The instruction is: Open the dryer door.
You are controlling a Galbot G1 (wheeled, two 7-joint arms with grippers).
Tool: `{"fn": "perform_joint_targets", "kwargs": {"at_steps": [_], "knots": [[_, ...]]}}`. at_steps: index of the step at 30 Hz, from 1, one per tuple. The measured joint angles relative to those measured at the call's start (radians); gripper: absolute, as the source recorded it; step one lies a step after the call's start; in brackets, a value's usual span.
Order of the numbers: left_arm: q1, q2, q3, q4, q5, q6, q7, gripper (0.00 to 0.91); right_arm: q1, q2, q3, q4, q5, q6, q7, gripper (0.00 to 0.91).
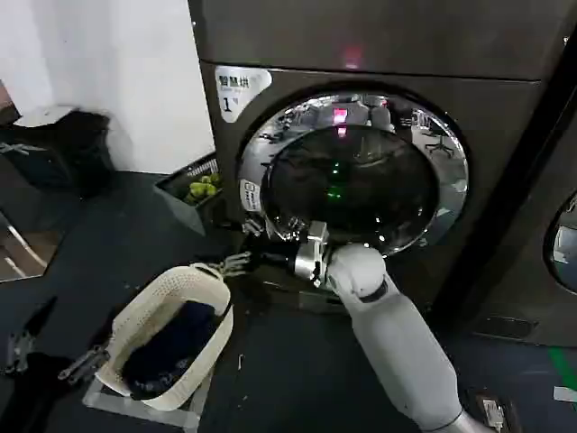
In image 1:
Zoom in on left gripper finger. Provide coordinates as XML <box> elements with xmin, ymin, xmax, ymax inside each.
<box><xmin>3</xmin><ymin>295</ymin><xmax>60</xmax><ymax>376</ymax></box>
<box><xmin>57</xmin><ymin>340</ymin><xmax>114</xmax><ymax>383</ymax></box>

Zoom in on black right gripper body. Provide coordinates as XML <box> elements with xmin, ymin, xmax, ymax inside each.
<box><xmin>245</xmin><ymin>245</ymin><xmax>298</xmax><ymax>273</ymax></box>

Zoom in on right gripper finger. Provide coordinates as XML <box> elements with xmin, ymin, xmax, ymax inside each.
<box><xmin>211</xmin><ymin>251</ymin><xmax>253</xmax><ymax>278</ymax></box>
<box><xmin>242</xmin><ymin>215</ymin><xmax>268</xmax><ymax>236</ymax></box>

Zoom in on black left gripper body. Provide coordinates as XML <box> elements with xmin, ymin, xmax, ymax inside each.
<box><xmin>0</xmin><ymin>354</ymin><xmax>73</xmax><ymax>433</ymax></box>

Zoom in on round glass dryer door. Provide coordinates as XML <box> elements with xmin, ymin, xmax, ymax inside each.
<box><xmin>543</xmin><ymin>189</ymin><xmax>577</xmax><ymax>294</ymax></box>
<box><xmin>237</xmin><ymin>85</ymin><xmax>470</xmax><ymax>261</ymax></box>

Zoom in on small white door sticker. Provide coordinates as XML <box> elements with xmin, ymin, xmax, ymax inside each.
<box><xmin>241</xmin><ymin>179</ymin><xmax>262</xmax><ymax>212</ymax></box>

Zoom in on black crate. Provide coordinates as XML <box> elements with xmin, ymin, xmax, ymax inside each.
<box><xmin>154</xmin><ymin>151</ymin><xmax>226</xmax><ymax>235</ymax></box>

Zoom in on cream plastic laundry basket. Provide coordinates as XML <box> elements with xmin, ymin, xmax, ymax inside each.
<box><xmin>94</xmin><ymin>264</ymin><xmax>234</xmax><ymax>412</ymax></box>

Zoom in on dark blue clothes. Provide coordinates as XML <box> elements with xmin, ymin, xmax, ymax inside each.
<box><xmin>122</xmin><ymin>300</ymin><xmax>217</xmax><ymax>401</ymax></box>

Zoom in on white label with number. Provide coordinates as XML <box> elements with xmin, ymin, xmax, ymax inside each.
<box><xmin>215</xmin><ymin>65</ymin><xmax>274</xmax><ymax>124</ymax></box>

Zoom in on black waste bin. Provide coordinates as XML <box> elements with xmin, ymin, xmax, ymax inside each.
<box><xmin>53</xmin><ymin>107</ymin><xmax>116</xmax><ymax>199</ymax></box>

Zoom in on white flat board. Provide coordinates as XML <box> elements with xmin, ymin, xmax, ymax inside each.
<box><xmin>13</xmin><ymin>104</ymin><xmax>80</xmax><ymax>128</ymax></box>

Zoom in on grey dryer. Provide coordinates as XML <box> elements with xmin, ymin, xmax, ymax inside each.
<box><xmin>187</xmin><ymin>0</ymin><xmax>572</xmax><ymax>317</ymax></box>
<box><xmin>468</xmin><ymin>0</ymin><xmax>577</xmax><ymax>348</ymax></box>

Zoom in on green floor tape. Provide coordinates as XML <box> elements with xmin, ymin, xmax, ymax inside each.
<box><xmin>547</xmin><ymin>346</ymin><xmax>577</xmax><ymax>384</ymax></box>

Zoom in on clear base plate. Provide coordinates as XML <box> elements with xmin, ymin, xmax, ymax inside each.
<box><xmin>82</xmin><ymin>376</ymin><xmax>202</xmax><ymax>428</ymax></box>

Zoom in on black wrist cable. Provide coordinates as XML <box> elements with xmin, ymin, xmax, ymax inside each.
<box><xmin>314</xmin><ymin>245</ymin><xmax>337</xmax><ymax>290</ymax></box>

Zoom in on shiny metal frame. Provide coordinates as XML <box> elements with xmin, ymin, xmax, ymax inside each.
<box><xmin>0</xmin><ymin>207</ymin><xmax>64</xmax><ymax>284</ymax></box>

